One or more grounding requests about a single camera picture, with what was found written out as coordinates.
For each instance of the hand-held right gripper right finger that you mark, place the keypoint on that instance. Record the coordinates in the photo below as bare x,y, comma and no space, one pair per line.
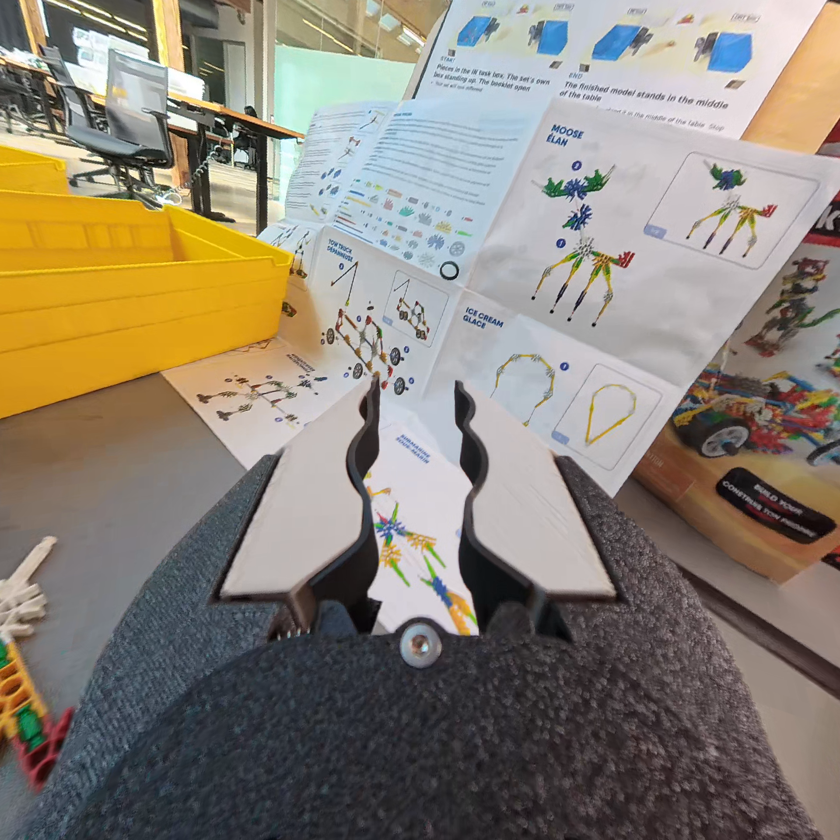
544,525

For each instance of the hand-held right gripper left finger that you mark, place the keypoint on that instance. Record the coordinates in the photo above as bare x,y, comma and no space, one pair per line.
295,525

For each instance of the yellow plastic bin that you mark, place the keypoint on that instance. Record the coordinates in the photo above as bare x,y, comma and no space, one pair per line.
26,170
131,315

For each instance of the colourful construction toy model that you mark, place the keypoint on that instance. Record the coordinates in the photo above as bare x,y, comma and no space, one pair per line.
16,695

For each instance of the grey desk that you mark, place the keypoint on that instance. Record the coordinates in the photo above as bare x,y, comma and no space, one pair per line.
98,459

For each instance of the wooden-top office desk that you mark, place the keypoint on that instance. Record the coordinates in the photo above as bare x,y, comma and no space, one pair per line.
249,124

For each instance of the white printed task sheet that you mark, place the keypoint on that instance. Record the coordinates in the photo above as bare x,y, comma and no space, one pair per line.
577,65

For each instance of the construction toy set box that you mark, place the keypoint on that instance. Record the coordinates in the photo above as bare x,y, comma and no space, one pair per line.
722,499

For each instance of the white folded instruction sheet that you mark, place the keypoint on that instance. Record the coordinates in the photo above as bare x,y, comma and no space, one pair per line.
656,315

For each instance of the black office chair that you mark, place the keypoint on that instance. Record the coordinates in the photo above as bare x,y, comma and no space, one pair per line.
56,72
134,105

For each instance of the wooden pillar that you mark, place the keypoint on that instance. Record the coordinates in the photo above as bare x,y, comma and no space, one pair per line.
31,26
169,33

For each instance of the wooden board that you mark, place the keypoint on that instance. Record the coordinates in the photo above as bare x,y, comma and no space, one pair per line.
800,85

